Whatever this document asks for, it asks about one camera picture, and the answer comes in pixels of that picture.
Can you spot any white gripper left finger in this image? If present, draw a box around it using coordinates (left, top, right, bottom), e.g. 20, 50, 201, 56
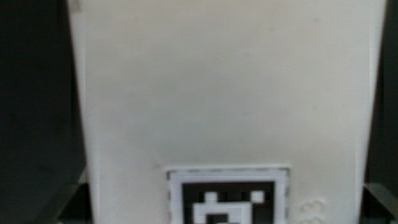
29, 166, 96, 224

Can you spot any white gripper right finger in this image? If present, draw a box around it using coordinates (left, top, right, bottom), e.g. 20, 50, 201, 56
361, 183, 398, 224

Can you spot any white cabinet top block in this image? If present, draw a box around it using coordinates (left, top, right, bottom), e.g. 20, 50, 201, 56
66, 0, 388, 224

